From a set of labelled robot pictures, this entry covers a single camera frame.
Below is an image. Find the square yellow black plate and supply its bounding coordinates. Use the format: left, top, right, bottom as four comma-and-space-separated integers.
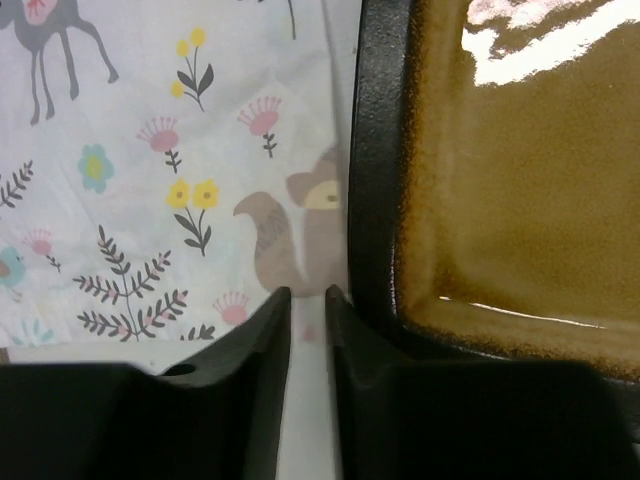
348, 1, 639, 382

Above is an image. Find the floral animal print cloth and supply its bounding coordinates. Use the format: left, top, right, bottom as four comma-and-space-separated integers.
1, 1, 360, 348

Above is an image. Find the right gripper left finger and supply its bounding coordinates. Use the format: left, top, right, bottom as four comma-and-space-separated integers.
1, 287, 291, 479

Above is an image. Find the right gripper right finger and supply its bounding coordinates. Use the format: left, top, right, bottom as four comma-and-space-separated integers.
325, 287, 639, 479

